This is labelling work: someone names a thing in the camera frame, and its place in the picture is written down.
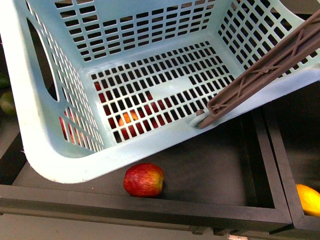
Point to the light blue plastic basket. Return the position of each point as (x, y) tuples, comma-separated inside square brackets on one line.
[(76, 66)]

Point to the red apple yellow top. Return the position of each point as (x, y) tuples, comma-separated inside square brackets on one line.
[(127, 118)]

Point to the green fruit left edge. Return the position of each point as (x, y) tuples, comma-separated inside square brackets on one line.
[(7, 103)]

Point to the yellow lemon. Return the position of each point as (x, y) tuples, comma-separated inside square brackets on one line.
[(309, 199)]

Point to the black right produce bin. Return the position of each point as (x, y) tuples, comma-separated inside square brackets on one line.
[(293, 123)]

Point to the red apple front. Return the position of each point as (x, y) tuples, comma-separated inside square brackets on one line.
[(144, 180)]

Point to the black produce bin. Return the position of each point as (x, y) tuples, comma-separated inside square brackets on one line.
[(225, 179), (293, 123)]

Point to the brown basket handle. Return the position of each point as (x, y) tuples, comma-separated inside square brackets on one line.
[(299, 44)]

